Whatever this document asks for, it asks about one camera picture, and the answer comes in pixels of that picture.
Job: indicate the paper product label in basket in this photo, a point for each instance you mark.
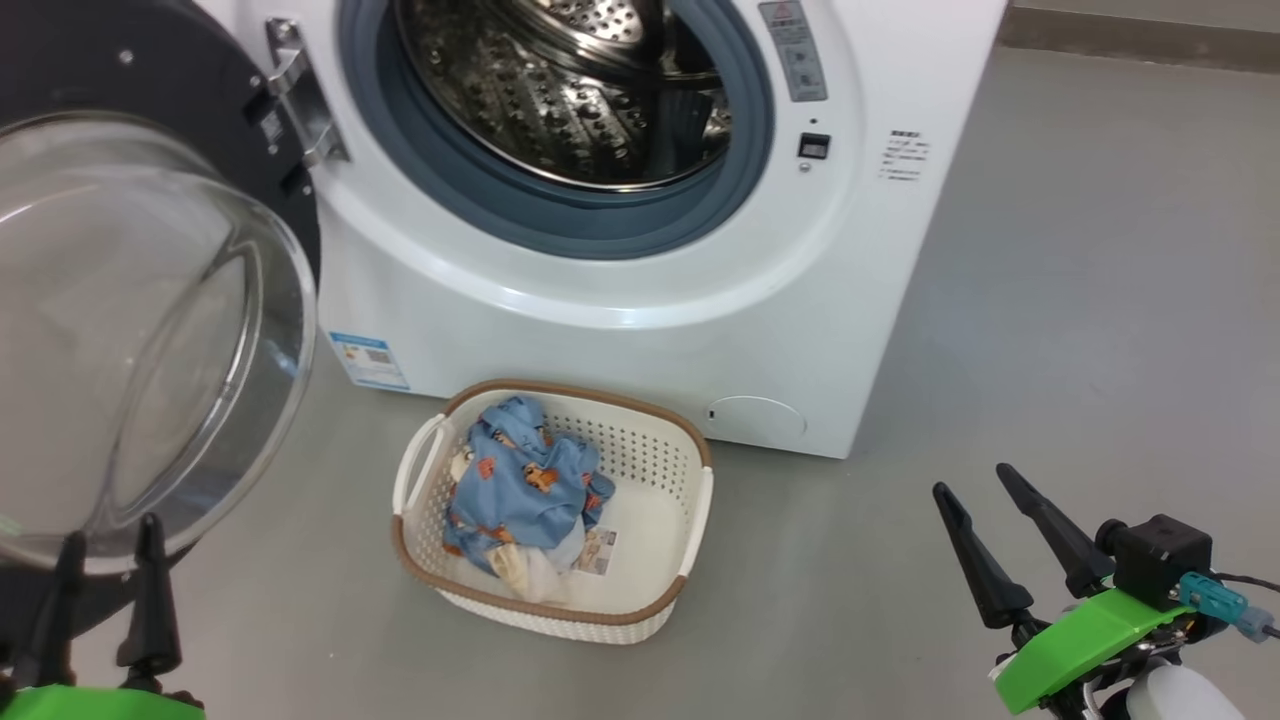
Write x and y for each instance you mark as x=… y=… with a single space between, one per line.
x=597 y=551

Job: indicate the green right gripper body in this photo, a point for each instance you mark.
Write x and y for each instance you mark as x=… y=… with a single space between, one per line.
x=1080 y=640

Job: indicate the round white filter cover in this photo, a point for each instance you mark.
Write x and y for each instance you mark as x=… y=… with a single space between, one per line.
x=755 y=418

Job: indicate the grey warning label sticker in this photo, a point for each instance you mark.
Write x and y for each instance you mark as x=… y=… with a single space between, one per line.
x=795 y=55

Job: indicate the white front-load washing machine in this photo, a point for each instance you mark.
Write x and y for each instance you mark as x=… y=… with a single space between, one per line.
x=600 y=350

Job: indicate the black door latch socket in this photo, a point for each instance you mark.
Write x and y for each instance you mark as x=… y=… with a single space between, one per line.
x=814 y=146

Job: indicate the white cloth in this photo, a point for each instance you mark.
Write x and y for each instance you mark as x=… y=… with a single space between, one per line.
x=535 y=580

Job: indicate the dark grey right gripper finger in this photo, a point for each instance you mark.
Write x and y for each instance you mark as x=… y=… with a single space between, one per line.
x=985 y=570
x=1060 y=535

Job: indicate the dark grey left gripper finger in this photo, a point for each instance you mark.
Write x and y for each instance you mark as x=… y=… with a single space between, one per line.
x=55 y=620
x=150 y=620

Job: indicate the perforated steel washer drum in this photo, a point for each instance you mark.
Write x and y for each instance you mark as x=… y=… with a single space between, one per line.
x=560 y=100

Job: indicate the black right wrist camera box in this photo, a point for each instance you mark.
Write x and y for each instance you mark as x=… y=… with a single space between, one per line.
x=1160 y=560

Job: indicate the blue energy label sticker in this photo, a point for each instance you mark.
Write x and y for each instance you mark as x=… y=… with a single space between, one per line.
x=368 y=360

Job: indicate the silver metal door hinge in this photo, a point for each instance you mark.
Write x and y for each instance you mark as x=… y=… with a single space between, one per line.
x=300 y=100

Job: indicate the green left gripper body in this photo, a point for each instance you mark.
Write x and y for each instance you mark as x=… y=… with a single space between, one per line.
x=80 y=705

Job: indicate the blue patterned garment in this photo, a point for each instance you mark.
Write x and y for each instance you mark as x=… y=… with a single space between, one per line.
x=520 y=480

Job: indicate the cream laundry basket brown rim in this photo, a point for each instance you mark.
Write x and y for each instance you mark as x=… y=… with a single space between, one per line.
x=650 y=520

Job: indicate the black round glass washer door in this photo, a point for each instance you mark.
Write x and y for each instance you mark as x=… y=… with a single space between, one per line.
x=150 y=350

